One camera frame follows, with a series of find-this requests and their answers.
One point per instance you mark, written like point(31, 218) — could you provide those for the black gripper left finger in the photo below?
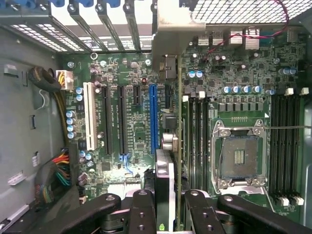
point(143, 214)

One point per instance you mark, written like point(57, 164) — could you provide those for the CPU socket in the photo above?
point(240, 156)

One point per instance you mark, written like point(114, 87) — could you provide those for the thin locking lever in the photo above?
point(285, 127)

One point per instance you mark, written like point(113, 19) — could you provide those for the white expansion slot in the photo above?
point(90, 117)

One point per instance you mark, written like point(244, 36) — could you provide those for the long black expansion slot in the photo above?
point(107, 122)
point(122, 122)

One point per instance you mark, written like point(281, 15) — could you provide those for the metal slot cover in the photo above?
point(134, 29)
point(89, 30)
point(111, 29)

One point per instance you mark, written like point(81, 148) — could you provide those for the short black expansion slot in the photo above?
point(137, 95)

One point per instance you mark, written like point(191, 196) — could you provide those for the green motherboard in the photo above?
point(139, 131)

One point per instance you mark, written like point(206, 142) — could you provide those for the open black PC case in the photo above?
point(231, 9)

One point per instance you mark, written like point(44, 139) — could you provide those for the blue expansion slot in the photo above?
point(153, 117)

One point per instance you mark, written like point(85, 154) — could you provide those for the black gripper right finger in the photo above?
point(202, 214)

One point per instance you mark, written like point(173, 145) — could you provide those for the black RAM slot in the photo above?
point(289, 146)
point(274, 146)
point(282, 146)

